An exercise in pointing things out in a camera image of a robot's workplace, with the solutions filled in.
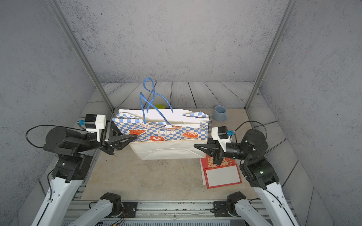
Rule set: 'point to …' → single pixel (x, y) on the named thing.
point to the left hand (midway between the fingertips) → (136, 136)
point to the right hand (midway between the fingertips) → (196, 146)
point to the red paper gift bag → (215, 175)
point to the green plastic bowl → (160, 106)
